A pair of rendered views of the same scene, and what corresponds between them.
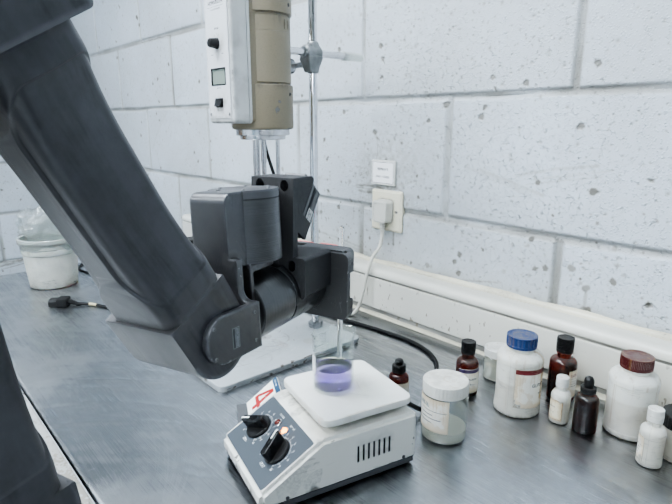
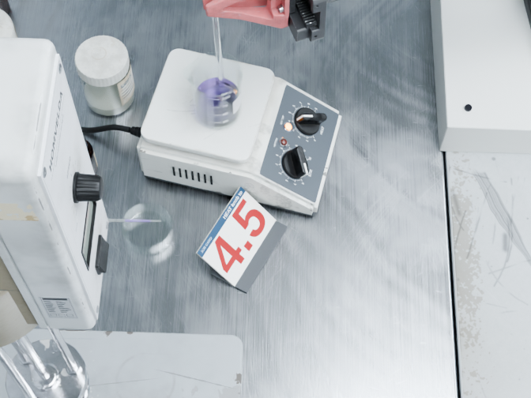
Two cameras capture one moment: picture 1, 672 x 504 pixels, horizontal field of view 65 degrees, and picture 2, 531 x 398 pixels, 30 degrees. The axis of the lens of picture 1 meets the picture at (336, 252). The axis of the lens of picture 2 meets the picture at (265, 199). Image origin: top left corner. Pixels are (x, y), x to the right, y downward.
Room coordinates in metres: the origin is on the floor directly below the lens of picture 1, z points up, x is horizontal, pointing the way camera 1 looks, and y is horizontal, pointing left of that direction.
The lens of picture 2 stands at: (0.98, 0.42, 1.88)
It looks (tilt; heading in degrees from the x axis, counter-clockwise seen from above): 63 degrees down; 222
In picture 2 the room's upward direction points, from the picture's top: 2 degrees clockwise
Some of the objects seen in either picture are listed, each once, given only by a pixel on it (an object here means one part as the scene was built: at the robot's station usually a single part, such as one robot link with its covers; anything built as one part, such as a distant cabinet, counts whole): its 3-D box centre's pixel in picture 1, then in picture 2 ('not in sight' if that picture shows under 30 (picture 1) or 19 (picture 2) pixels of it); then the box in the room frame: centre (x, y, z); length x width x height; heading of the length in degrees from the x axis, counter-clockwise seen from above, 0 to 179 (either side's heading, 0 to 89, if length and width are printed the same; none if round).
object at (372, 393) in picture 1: (345, 389); (209, 104); (0.59, -0.01, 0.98); 0.12 x 0.12 x 0.01; 29
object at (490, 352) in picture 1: (498, 362); not in sight; (0.79, -0.26, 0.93); 0.05 x 0.05 x 0.05
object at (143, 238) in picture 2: not in sight; (147, 228); (0.72, 0.02, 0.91); 0.06 x 0.06 x 0.02
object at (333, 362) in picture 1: (335, 358); (214, 91); (0.60, 0.00, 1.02); 0.06 x 0.05 x 0.08; 132
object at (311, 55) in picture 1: (295, 59); not in sight; (1.02, 0.07, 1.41); 0.25 x 0.11 x 0.05; 132
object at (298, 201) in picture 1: (290, 228); not in sight; (0.49, 0.04, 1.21); 0.07 x 0.06 x 0.11; 63
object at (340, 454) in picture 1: (326, 427); (232, 130); (0.58, 0.01, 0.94); 0.22 x 0.13 x 0.08; 119
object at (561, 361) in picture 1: (563, 367); not in sight; (0.73, -0.34, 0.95); 0.04 x 0.04 x 0.10
